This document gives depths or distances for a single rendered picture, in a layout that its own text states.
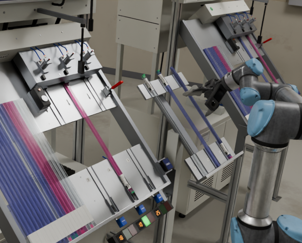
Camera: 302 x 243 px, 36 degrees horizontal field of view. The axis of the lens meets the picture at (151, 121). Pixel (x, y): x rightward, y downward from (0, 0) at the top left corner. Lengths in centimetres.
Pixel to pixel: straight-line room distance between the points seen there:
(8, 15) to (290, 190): 250
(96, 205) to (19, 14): 72
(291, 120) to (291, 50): 382
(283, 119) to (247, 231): 40
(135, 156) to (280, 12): 361
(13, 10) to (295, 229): 121
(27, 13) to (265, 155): 95
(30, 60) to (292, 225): 107
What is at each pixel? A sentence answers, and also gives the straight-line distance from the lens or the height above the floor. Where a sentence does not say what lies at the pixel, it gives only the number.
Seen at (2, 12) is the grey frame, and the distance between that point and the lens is 170.
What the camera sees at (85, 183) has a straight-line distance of 165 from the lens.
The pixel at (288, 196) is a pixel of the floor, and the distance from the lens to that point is 350.
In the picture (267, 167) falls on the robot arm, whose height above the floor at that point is 99.
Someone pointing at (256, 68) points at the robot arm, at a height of 118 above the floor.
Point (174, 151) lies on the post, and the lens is 214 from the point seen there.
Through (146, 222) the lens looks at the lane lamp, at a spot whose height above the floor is 66.
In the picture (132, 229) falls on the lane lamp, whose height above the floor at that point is 66.
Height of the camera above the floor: 164
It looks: 22 degrees down
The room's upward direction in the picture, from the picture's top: 6 degrees clockwise
